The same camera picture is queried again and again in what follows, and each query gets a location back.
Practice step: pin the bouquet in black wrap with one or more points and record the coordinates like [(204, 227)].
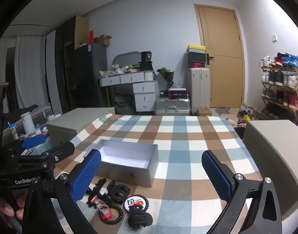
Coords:
[(167, 76)]

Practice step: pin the black scrunchie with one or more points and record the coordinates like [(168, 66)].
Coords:
[(139, 220)]

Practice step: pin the checked tablecloth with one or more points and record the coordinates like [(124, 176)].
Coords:
[(178, 139)]

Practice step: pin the small black box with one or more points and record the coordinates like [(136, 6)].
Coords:
[(164, 94)]

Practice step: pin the grey clothes pile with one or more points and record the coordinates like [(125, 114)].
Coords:
[(123, 103)]

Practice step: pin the grey arched mirror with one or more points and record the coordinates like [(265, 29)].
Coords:
[(124, 58)]

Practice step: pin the white curtain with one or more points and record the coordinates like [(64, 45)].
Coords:
[(29, 73)]

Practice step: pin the small brown cardboard box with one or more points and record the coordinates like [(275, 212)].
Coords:
[(204, 112)]

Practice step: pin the white light switch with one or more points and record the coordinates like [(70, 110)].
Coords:
[(274, 37)]

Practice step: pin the wooden shoe rack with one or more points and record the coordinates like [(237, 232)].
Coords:
[(295, 92)]

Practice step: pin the wooden door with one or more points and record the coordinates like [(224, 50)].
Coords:
[(222, 78)]

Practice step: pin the person's left hand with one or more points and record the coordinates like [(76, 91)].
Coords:
[(4, 209)]

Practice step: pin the black claw clip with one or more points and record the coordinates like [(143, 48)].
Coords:
[(118, 191)]

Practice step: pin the white desk with drawers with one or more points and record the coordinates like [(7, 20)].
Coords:
[(144, 90)]

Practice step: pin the tall flat cardboard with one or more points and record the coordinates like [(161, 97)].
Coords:
[(81, 31)]

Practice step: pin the red black shoe box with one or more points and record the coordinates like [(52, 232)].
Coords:
[(197, 64)]

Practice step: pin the pile of floor shoes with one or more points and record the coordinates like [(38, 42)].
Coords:
[(247, 114)]

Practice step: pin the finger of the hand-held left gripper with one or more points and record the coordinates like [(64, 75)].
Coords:
[(33, 141), (59, 152)]

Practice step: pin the grey gift box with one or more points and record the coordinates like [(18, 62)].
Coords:
[(139, 173)]

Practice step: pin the dark grey fridge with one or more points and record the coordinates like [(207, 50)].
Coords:
[(90, 78)]

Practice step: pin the grey metal cabinet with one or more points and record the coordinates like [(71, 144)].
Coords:
[(273, 151), (73, 124)]

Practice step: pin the pile of desk clutter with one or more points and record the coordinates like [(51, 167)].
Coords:
[(117, 71)]

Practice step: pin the black red flat box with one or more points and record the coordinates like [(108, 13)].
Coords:
[(178, 93)]

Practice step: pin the red clear plastic ornament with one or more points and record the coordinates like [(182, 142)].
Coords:
[(106, 213)]

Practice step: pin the white upright suitcase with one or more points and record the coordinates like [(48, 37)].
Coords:
[(199, 90)]

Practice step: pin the white cylinder humidifier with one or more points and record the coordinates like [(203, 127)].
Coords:
[(27, 123)]

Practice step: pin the yellow lid shoe box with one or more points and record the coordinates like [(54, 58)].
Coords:
[(195, 48)]

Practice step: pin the rows of shoes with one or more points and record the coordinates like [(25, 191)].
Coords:
[(283, 78)]

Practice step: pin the black hair clip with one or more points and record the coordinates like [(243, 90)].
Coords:
[(99, 186)]

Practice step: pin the clear plastic bag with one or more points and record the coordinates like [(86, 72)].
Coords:
[(180, 81)]

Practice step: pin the grey floor cloth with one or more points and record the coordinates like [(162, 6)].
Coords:
[(223, 110)]

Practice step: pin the open cardboard box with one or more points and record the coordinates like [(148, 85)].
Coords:
[(102, 40)]

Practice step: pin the silver suitcase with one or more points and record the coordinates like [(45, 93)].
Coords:
[(172, 107)]

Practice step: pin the round white badge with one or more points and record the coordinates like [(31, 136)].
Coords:
[(135, 202)]

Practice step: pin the red spiky toy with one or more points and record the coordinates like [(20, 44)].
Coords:
[(92, 198)]

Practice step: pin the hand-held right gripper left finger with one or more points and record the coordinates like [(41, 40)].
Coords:
[(88, 175)]

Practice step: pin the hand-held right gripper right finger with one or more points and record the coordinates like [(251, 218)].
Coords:
[(214, 175)]

